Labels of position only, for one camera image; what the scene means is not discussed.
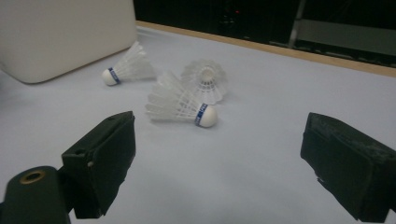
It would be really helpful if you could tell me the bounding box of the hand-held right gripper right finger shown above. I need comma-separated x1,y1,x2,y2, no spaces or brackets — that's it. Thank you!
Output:
300,112,396,224

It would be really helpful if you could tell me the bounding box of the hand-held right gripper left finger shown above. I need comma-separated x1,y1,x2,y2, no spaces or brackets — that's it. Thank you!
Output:
61,110,137,219

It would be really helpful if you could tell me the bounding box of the white feather shuttlecock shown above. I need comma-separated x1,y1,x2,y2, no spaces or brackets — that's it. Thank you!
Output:
101,40,157,87
180,59,228,105
145,72,219,129

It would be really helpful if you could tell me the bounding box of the white plastic storage box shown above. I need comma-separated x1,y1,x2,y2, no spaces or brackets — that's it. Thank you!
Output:
0,0,138,84

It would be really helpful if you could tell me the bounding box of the pale blue table mat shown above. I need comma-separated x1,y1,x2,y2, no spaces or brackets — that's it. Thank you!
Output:
0,26,396,224

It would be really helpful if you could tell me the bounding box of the grey metal stand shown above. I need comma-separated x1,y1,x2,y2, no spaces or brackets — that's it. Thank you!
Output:
288,0,396,58

